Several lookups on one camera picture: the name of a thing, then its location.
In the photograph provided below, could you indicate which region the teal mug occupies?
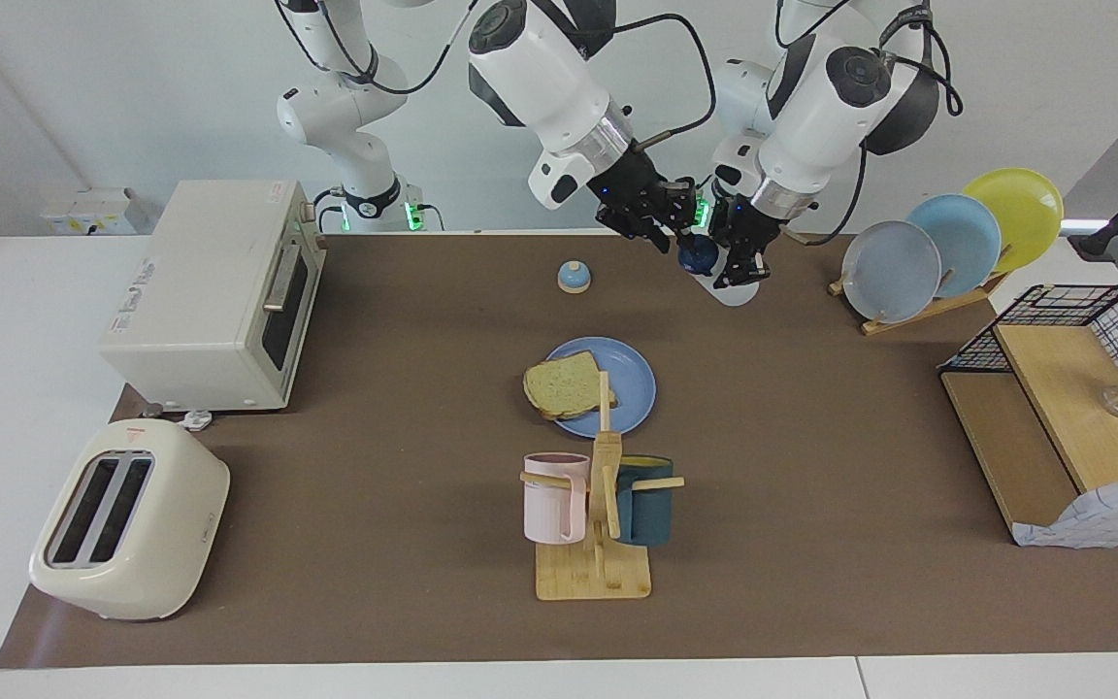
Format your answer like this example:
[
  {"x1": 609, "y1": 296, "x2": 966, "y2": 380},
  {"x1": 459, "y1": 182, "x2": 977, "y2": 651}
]
[{"x1": 614, "y1": 455, "x2": 674, "y2": 547}]

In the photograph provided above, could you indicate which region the wooden mug tree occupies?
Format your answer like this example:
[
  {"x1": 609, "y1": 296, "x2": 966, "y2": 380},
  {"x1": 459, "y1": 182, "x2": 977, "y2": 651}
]
[{"x1": 520, "y1": 372, "x2": 686, "y2": 601}]

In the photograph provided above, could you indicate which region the wooden shelf with wire basket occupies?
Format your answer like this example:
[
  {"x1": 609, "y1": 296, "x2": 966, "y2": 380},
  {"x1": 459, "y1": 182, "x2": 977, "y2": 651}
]
[{"x1": 938, "y1": 284, "x2": 1118, "y2": 549}]

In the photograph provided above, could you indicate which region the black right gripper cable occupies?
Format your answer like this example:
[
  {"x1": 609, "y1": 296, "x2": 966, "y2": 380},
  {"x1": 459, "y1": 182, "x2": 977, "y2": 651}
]
[{"x1": 617, "y1": 12, "x2": 718, "y2": 151}]

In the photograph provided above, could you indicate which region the pink mug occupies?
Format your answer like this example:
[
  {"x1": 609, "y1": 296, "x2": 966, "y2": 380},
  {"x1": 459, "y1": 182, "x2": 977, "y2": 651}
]
[{"x1": 523, "y1": 452, "x2": 591, "y2": 545}]

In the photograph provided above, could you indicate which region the light blue plate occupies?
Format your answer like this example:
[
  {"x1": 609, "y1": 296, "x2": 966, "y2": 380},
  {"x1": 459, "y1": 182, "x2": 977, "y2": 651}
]
[{"x1": 906, "y1": 194, "x2": 1003, "y2": 299}]

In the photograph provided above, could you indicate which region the seasoning bottle with navy cap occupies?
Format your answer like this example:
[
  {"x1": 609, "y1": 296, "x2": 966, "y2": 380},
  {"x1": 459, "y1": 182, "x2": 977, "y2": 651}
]
[{"x1": 677, "y1": 233, "x2": 762, "y2": 308}]

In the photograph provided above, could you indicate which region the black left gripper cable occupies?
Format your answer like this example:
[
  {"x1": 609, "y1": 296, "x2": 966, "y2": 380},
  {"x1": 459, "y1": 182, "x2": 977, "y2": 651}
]
[{"x1": 777, "y1": 0, "x2": 965, "y2": 249}]

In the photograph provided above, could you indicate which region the grey plate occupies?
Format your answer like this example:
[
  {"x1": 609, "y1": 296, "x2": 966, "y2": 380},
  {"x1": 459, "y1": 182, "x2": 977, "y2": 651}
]
[{"x1": 840, "y1": 221, "x2": 942, "y2": 324}]

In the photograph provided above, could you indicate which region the white toaster oven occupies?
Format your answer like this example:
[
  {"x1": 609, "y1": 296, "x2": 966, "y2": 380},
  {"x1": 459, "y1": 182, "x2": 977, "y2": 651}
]
[{"x1": 98, "y1": 180, "x2": 327, "y2": 414}]

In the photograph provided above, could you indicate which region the white wall outlet box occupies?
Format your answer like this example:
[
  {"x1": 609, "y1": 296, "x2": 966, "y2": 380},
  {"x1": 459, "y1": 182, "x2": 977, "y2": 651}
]
[{"x1": 40, "y1": 187, "x2": 138, "y2": 236}]

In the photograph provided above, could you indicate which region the yellow plate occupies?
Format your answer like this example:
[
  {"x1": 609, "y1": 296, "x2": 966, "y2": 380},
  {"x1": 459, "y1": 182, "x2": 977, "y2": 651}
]
[{"x1": 963, "y1": 168, "x2": 1065, "y2": 275}]

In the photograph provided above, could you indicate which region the toasted bread slice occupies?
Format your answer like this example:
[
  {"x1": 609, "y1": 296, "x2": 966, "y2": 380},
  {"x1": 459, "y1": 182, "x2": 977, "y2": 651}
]
[{"x1": 522, "y1": 351, "x2": 618, "y2": 420}]

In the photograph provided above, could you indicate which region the cream two-slot toaster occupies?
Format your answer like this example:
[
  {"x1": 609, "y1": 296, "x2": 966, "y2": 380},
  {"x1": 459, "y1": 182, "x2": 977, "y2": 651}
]
[{"x1": 29, "y1": 419, "x2": 230, "y2": 622}]

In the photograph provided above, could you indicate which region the wooden plate rack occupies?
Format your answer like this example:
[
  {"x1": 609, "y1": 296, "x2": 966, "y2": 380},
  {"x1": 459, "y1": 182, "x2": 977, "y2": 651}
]
[{"x1": 829, "y1": 270, "x2": 1011, "y2": 337}]

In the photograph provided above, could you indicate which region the wooden box with cloth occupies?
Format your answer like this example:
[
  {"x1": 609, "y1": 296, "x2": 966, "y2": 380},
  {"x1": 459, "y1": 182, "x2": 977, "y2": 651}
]
[{"x1": 1012, "y1": 476, "x2": 1118, "y2": 549}]

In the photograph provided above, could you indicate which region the blue round plate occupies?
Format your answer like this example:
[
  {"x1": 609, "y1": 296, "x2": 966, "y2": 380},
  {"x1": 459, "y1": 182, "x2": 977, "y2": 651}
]
[{"x1": 538, "y1": 337, "x2": 658, "y2": 438}]

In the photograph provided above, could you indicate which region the brown table mat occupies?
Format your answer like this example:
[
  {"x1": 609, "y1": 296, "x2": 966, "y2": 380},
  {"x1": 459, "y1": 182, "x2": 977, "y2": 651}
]
[{"x1": 0, "y1": 233, "x2": 1118, "y2": 669}]

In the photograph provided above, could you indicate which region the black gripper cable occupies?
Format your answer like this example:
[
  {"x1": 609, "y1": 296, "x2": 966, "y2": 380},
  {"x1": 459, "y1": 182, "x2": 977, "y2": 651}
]
[
  {"x1": 617, "y1": 12, "x2": 718, "y2": 151},
  {"x1": 777, "y1": 0, "x2": 965, "y2": 249}
]

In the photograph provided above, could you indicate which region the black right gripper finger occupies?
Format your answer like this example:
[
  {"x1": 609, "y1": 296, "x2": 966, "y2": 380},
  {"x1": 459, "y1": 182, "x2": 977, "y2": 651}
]
[
  {"x1": 622, "y1": 218, "x2": 674, "y2": 255},
  {"x1": 668, "y1": 178, "x2": 699, "y2": 234}
]

